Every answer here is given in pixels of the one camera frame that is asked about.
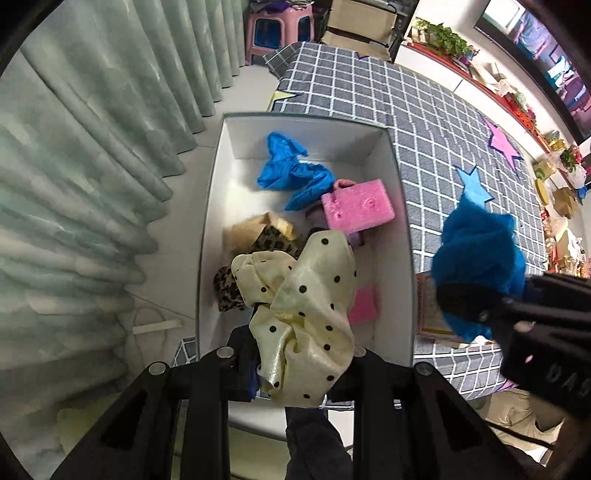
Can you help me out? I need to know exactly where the white power strip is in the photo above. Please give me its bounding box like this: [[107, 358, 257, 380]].
[[131, 307, 183, 335]]

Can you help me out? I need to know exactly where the wall television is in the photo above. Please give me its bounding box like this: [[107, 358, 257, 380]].
[[475, 0, 591, 144]]

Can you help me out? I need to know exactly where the blue plastic shoe cover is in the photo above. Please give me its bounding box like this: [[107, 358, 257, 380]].
[[256, 131, 335, 212]]

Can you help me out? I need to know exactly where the pink glitter sponge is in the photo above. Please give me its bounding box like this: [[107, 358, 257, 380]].
[[347, 284, 378, 325]]

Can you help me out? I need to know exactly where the red cardboard box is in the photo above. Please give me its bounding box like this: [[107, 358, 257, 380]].
[[416, 272, 467, 342]]

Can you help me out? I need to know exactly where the green curtain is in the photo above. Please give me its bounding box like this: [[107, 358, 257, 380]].
[[0, 0, 250, 393]]

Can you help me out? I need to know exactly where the white grey storage box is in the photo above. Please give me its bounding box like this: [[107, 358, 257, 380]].
[[196, 112, 416, 370]]

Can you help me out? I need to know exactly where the person's jeans leg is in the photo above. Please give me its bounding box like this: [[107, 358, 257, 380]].
[[284, 406, 354, 480]]

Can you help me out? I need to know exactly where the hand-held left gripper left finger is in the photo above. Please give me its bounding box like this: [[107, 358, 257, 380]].
[[51, 325, 259, 480]]

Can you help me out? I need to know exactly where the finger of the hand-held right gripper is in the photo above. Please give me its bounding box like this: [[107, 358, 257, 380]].
[[436, 281, 514, 332], [512, 272, 591, 324]]

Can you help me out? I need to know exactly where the leopard print scrunchie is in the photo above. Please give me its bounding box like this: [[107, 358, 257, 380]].
[[213, 226, 305, 312]]

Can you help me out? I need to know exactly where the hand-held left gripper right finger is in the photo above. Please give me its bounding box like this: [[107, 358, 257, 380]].
[[325, 348, 532, 480]]

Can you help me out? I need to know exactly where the pink rectangular sponge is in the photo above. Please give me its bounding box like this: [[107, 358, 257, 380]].
[[321, 179, 396, 232]]

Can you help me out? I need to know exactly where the beige chair black frame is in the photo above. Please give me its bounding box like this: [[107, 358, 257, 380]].
[[321, 0, 414, 63]]

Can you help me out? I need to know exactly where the green potted plant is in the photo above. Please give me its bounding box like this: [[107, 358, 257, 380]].
[[413, 17, 474, 58]]

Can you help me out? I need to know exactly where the white cabinet red top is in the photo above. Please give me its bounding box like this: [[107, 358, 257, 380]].
[[394, 39, 559, 158]]

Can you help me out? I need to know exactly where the jar with gold lid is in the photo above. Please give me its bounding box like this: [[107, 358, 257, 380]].
[[534, 178, 555, 206]]

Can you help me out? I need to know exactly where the pink plastic stool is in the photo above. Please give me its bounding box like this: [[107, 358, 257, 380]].
[[244, 0, 315, 66]]

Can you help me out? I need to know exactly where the beige fabric cushion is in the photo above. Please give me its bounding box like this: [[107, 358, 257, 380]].
[[480, 388, 573, 448]]

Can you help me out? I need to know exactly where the blue fuzzy cloth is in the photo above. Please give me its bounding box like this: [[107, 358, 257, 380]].
[[431, 189, 527, 344]]

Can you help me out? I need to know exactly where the beige fabric scrunchie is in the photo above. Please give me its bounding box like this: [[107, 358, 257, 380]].
[[224, 211, 301, 252]]

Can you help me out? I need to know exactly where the cream polka dot scrunchie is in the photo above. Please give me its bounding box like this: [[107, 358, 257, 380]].
[[230, 231, 357, 409]]

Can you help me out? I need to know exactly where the grey checkered star tablecloth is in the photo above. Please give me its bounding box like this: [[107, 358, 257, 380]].
[[178, 41, 552, 400]]

